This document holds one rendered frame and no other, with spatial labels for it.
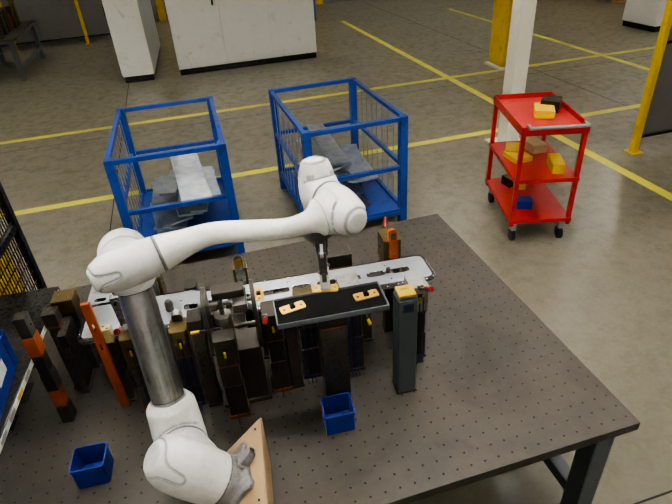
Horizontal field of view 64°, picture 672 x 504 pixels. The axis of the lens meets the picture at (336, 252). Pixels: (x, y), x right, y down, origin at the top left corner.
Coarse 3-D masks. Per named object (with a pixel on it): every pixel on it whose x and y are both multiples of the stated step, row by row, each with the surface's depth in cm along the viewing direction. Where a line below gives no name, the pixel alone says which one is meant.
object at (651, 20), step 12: (636, 0) 980; (648, 0) 956; (660, 0) 935; (624, 12) 1011; (636, 12) 986; (648, 12) 962; (660, 12) 946; (624, 24) 1021; (636, 24) 995; (648, 24) 968; (660, 24) 958
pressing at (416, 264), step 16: (416, 256) 225; (336, 272) 219; (352, 272) 218; (368, 272) 217; (384, 272) 217; (400, 272) 216; (416, 272) 215; (432, 272) 215; (272, 288) 212; (384, 288) 209; (160, 304) 207; (176, 304) 207; (112, 320) 201; (80, 336) 195
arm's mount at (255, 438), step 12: (252, 432) 167; (264, 432) 172; (252, 444) 163; (264, 444) 164; (264, 456) 157; (252, 468) 157; (264, 468) 153; (264, 480) 149; (252, 492) 151; (264, 492) 146
